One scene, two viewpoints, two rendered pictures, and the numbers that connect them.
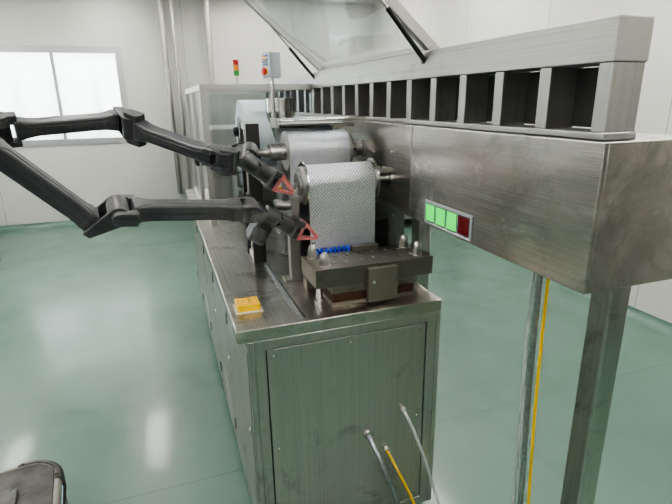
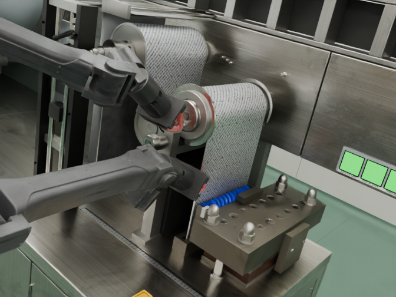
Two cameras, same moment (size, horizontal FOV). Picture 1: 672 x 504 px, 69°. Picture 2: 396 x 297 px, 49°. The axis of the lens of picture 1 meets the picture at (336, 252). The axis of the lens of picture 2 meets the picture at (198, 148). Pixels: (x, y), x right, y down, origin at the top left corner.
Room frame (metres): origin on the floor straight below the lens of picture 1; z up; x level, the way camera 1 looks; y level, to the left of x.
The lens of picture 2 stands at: (0.83, 0.64, 1.55)
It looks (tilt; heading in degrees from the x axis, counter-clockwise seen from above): 21 degrees down; 325
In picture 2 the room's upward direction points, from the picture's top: 12 degrees clockwise
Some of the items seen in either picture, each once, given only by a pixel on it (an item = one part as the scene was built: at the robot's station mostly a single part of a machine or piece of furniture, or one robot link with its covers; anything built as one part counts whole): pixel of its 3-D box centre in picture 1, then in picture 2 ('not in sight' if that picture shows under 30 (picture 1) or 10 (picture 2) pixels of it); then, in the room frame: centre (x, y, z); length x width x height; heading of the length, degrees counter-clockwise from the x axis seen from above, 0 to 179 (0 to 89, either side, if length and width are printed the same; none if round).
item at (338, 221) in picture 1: (343, 223); (228, 165); (1.64, -0.03, 1.12); 0.23 x 0.01 x 0.18; 109
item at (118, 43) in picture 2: (277, 152); (118, 52); (1.88, 0.22, 1.33); 0.06 x 0.06 x 0.06; 19
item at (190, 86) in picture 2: (303, 184); (191, 115); (1.66, 0.11, 1.25); 0.15 x 0.01 x 0.15; 19
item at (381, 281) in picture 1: (382, 283); (293, 247); (1.46, -0.14, 0.96); 0.10 x 0.03 x 0.11; 109
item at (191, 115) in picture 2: (299, 184); (187, 115); (1.65, 0.12, 1.25); 0.07 x 0.02 x 0.07; 19
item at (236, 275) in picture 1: (263, 226); (3, 122); (2.56, 0.38, 0.88); 2.52 x 0.66 x 0.04; 19
